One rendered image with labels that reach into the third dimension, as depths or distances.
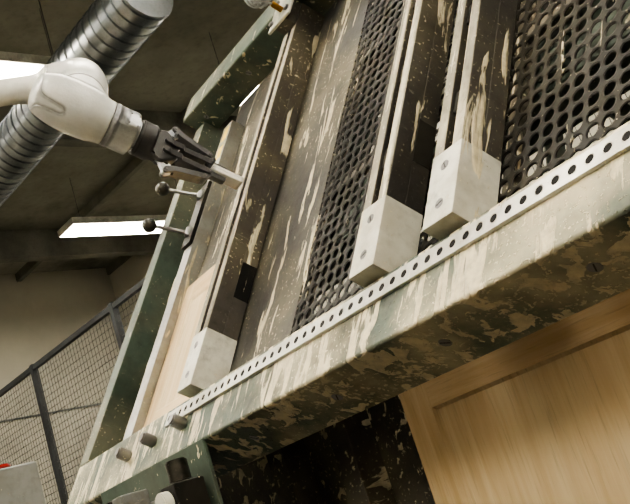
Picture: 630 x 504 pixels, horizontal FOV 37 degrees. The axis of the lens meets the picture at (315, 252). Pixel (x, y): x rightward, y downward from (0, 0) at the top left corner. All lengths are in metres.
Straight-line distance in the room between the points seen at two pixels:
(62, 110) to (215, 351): 0.54
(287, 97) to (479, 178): 1.03
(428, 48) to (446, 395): 0.58
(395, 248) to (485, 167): 0.18
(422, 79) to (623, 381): 0.59
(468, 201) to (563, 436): 0.38
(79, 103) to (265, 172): 0.46
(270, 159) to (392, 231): 0.78
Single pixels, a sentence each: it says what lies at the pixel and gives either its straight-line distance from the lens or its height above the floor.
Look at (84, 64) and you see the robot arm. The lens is 2.01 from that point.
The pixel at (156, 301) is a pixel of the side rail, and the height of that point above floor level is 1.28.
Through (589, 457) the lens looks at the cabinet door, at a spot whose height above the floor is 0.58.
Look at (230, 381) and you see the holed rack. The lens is 1.65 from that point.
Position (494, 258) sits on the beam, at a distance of 1.10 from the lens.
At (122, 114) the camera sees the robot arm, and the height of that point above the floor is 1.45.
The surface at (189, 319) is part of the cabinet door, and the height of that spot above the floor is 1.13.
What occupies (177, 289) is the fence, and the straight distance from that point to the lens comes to 2.29.
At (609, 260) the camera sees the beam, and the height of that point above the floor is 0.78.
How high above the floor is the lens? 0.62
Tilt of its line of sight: 15 degrees up
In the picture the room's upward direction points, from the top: 18 degrees counter-clockwise
